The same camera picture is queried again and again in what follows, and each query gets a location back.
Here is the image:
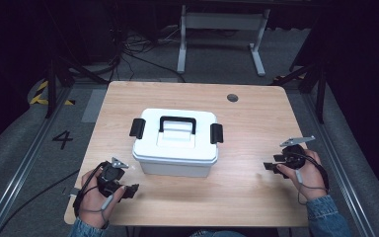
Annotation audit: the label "black tripod stand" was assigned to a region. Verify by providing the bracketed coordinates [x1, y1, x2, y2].
[269, 58, 328, 125]
[43, 53, 111, 119]

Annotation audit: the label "white plastic storage box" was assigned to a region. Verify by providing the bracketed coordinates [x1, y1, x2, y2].
[128, 108, 224, 179]

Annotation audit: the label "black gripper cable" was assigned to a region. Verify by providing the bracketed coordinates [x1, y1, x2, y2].
[0, 161, 108, 237]
[295, 152, 331, 193]

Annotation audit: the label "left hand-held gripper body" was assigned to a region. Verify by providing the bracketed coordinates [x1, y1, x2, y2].
[97, 157, 130, 198]

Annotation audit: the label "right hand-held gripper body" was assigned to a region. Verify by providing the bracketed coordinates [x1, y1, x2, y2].
[279, 135, 316, 170]

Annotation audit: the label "person's left hand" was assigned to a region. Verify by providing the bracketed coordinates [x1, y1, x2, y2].
[78, 163, 126, 230]

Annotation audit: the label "person's right hand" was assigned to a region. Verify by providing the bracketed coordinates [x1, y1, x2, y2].
[275, 149, 329, 202]

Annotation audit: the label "white metal desk frame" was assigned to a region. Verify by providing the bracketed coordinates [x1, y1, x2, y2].
[176, 4, 271, 78]

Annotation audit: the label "person's legs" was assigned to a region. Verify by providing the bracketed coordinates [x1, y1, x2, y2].
[189, 229, 246, 237]

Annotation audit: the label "bundle of black floor cables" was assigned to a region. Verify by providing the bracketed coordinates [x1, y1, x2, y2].
[110, 28, 187, 84]

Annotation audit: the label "yellow black hazard tape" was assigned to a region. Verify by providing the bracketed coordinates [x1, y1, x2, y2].
[29, 80, 77, 107]

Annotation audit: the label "grey wrist strap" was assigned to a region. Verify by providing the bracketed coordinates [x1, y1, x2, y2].
[82, 194, 115, 225]
[294, 168, 329, 206]

